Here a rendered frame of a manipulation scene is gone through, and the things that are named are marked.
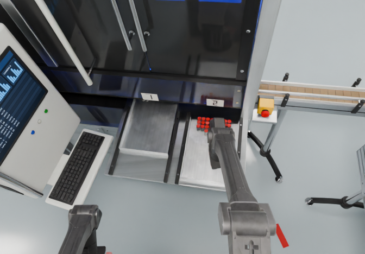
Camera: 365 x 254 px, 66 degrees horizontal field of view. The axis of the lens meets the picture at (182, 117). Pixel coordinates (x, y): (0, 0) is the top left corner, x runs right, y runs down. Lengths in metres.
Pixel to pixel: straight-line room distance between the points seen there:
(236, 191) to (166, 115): 0.97
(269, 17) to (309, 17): 2.52
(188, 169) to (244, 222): 0.85
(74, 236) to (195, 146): 0.81
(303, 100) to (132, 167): 0.96
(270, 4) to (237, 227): 0.68
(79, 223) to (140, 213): 1.45
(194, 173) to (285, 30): 2.26
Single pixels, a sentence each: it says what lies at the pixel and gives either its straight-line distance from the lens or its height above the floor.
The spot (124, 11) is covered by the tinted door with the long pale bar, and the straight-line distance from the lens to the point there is 1.10.
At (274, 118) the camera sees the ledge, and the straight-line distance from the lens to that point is 1.59.
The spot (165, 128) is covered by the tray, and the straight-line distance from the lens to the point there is 1.53.
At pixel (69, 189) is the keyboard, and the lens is 1.62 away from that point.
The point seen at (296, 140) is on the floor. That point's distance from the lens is 2.57.
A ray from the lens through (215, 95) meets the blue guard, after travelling 1.38.
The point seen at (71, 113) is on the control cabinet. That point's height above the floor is 0.93.
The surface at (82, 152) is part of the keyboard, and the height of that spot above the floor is 0.83.
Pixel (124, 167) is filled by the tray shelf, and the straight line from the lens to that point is 1.49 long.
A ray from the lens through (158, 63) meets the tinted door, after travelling 1.27.
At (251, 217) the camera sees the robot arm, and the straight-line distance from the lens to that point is 0.62.
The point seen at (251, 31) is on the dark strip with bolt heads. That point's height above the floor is 1.50.
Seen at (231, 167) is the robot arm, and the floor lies 1.53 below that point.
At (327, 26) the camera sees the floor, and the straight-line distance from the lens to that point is 3.48.
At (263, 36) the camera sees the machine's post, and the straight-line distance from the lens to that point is 1.08.
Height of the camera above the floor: 2.23
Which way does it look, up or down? 60 degrees down
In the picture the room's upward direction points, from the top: 10 degrees counter-clockwise
